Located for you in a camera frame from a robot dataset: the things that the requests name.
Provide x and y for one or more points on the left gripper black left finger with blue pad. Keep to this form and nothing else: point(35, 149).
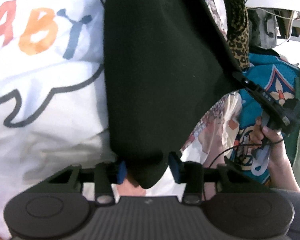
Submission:
point(62, 204)

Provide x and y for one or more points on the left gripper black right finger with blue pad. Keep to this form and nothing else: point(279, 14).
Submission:
point(233, 203)

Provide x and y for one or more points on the black knit garment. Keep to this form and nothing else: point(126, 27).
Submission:
point(166, 63)

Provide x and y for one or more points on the person's right hand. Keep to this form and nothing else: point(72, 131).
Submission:
point(279, 167)

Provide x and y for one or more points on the teal patterned garment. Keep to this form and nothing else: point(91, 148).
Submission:
point(282, 80)

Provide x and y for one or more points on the floral patterned cloth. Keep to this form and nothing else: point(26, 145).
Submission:
point(215, 133)

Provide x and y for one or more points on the white cartoon print bedsheet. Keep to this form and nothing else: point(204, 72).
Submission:
point(53, 109)

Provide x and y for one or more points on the leopard print garment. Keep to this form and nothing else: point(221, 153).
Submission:
point(238, 31)

